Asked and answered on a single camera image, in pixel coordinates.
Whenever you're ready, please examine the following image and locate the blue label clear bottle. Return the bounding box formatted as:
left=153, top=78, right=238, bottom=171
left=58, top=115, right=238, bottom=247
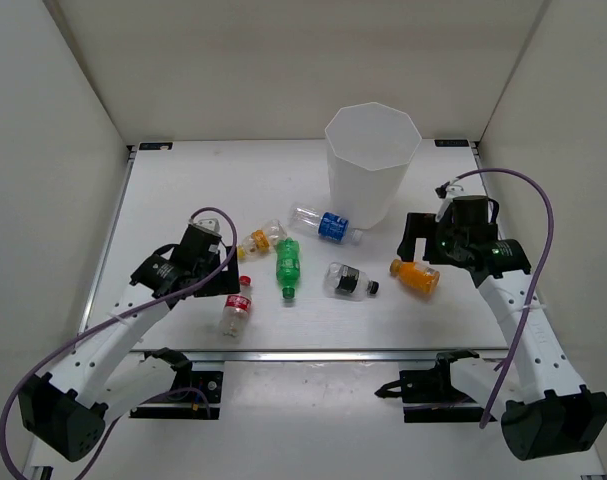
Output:
left=289, top=203, right=363, bottom=245

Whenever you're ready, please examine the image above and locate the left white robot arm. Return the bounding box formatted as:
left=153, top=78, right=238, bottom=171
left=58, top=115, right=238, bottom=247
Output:
left=17, top=219, right=240, bottom=462

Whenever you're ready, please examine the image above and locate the yellow label clear bottle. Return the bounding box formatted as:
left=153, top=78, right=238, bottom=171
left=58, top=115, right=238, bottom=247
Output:
left=237, top=219, right=288, bottom=260

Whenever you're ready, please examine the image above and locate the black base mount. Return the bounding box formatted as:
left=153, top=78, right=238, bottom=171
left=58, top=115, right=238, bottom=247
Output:
left=129, top=348, right=224, bottom=420
left=374, top=349, right=483, bottom=424

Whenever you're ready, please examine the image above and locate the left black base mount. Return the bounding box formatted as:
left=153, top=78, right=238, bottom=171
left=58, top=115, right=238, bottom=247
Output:
left=129, top=348, right=224, bottom=420

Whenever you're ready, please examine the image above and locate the black table label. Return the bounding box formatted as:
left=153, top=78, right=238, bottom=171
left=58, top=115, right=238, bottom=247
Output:
left=138, top=142, right=173, bottom=151
left=434, top=139, right=469, bottom=148

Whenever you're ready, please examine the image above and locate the black label clear bottle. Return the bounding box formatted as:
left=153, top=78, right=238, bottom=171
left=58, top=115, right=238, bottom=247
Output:
left=323, top=262, right=380, bottom=301

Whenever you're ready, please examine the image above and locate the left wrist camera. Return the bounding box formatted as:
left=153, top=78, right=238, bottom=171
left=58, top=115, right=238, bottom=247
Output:
left=189, top=218, right=220, bottom=234

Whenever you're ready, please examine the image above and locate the orange juice bottle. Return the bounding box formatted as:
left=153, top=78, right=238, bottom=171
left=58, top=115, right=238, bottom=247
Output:
left=389, top=259, right=440, bottom=296

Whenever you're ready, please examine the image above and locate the red label clear bottle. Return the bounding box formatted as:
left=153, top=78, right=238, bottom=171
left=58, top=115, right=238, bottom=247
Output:
left=219, top=275, right=252, bottom=340

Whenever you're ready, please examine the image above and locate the white plastic bin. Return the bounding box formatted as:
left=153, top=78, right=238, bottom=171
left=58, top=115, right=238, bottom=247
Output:
left=324, top=102, right=422, bottom=230

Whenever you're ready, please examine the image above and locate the left black table label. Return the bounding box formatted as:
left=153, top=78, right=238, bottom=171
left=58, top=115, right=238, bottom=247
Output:
left=138, top=142, right=173, bottom=151

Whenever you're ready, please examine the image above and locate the green plastic bottle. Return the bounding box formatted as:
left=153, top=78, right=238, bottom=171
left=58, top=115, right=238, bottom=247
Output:
left=276, top=237, right=301, bottom=301

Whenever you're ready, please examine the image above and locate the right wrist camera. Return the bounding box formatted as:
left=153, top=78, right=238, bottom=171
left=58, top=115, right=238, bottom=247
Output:
left=435, top=181, right=465, bottom=201

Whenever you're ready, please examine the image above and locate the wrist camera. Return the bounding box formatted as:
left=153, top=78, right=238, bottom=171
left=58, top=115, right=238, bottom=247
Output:
left=435, top=181, right=465, bottom=201
left=189, top=218, right=220, bottom=234

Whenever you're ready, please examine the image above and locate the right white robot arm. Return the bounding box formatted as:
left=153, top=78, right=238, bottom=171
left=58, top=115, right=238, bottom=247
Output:
left=397, top=195, right=607, bottom=460

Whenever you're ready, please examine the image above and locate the right black table label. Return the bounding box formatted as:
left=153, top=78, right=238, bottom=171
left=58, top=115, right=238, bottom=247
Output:
left=434, top=139, right=469, bottom=148

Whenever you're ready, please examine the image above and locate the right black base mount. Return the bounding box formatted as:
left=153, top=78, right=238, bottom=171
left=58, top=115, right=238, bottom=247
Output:
left=374, top=349, right=483, bottom=424

